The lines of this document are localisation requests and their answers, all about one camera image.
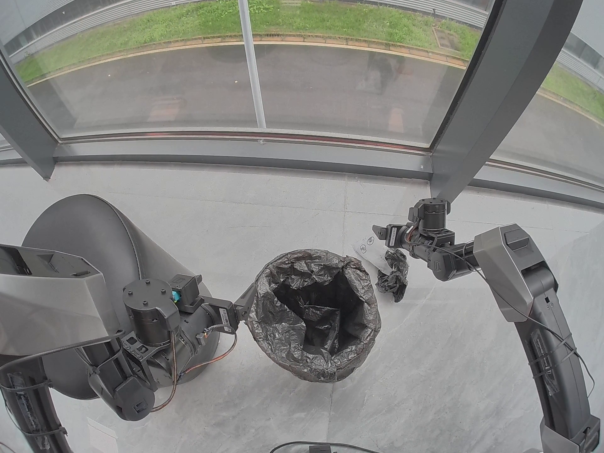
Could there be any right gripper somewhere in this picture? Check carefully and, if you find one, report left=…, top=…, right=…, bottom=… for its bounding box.
left=372, top=224, right=428, bottom=254

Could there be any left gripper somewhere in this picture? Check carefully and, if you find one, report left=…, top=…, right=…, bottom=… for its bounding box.
left=178, top=300, right=237, bottom=355

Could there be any black plastic bag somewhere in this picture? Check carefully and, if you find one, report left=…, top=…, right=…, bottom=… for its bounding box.
left=247, top=249, right=382, bottom=384

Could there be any clear printed wrapper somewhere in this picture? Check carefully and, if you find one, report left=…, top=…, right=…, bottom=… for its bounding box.
left=351, top=233, right=398, bottom=273

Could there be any crumpled black plastic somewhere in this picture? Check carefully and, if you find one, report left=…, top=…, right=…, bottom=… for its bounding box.
left=376, top=249, right=410, bottom=304

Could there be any window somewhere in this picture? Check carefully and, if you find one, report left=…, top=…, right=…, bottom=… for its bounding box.
left=0, top=0, right=604, bottom=206

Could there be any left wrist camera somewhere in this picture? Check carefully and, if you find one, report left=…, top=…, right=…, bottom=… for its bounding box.
left=171, top=274, right=204, bottom=313

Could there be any black cable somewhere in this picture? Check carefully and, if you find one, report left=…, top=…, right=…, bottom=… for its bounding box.
left=0, top=331, right=124, bottom=374
left=472, top=260, right=596, bottom=397

